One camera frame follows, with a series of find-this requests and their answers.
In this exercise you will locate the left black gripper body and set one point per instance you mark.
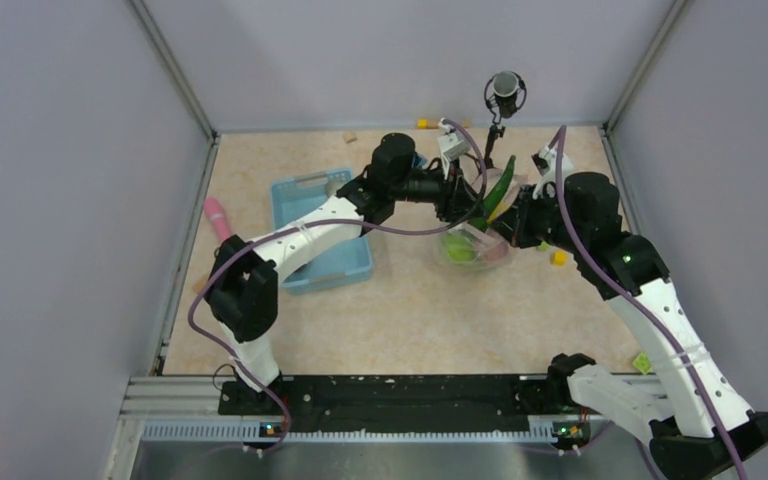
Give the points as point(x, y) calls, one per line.
point(447, 199)

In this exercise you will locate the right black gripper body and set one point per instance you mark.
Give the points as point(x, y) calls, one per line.
point(538, 220)

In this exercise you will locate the yellow lemon toy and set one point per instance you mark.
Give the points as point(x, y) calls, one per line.
point(503, 205)

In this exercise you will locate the green cucumber toy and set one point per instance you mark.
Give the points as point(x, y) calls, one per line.
point(497, 193)

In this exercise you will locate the green lime toy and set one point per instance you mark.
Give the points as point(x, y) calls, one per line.
point(457, 248)

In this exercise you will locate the clear zip top bag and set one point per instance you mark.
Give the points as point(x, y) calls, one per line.
point(480, 238)

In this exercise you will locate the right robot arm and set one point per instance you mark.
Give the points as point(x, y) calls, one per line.
point(701, 426)

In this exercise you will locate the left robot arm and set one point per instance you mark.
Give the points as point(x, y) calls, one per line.
point(242, 290)

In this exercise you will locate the yellow cube block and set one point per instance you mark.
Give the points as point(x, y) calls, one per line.
point(558, 258)

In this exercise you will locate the black microphone on tripod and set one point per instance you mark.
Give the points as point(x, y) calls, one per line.
point(505, 94)

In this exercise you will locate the blue plastic basket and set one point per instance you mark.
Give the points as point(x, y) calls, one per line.
point(344, 264)

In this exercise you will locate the green studded brick block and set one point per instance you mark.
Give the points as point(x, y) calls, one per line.
point(642, 364)

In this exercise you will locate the pink cylinder toy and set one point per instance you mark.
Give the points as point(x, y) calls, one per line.
point(216, 216)

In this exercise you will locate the wooden block left edge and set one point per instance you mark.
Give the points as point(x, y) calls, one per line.
point(199, 285)

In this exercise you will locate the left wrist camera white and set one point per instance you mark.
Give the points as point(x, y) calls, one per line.
point(451, 145)

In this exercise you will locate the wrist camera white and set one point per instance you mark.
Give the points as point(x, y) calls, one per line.
point(545, 161)
point(451, 145)

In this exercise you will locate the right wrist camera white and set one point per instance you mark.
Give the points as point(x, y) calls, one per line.
point(545, 161)

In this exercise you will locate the wooden block near wall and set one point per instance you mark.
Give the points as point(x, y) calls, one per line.
point(349, 137)

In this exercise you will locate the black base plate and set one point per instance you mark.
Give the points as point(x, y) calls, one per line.
point(409, 404)

